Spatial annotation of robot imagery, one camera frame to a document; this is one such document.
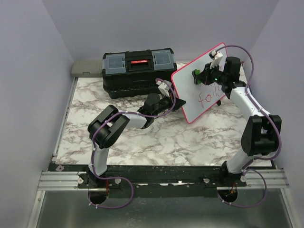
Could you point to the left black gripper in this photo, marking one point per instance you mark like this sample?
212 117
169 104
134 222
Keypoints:
178 103

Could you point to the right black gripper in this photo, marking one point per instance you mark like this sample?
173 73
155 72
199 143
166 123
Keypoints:
205 75

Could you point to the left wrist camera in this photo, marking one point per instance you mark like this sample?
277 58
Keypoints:
164 87

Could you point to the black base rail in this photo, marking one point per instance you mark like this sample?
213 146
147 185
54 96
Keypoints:
123 181

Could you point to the green whiteboard eraser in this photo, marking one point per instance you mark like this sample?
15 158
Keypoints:
195 74

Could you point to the black plastic toolbox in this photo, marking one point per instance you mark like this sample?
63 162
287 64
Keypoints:
132 73

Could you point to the aluminium extrusion frame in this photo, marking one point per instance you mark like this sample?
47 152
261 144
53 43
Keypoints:
52 181

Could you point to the pink framed whiteboard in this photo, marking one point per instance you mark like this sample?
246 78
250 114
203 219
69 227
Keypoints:
199 98

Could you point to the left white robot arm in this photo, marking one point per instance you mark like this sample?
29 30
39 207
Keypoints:
107 127

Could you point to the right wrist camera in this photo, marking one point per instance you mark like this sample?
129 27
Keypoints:
216 57

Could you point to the grey plastic case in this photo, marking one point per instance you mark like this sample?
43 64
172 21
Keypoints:
87 68

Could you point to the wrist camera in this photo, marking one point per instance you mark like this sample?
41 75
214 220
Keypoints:
216 57
164 87

